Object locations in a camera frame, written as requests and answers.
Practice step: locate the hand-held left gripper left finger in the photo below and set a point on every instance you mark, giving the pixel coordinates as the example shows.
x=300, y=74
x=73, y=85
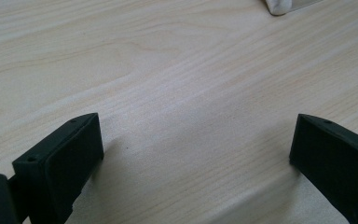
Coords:
x=65, y=165

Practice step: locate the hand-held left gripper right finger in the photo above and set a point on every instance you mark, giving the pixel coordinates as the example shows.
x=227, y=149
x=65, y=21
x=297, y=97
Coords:
x=335, y=161

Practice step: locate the clear plastic bag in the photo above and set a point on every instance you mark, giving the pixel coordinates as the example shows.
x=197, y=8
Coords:
x=278, y=6

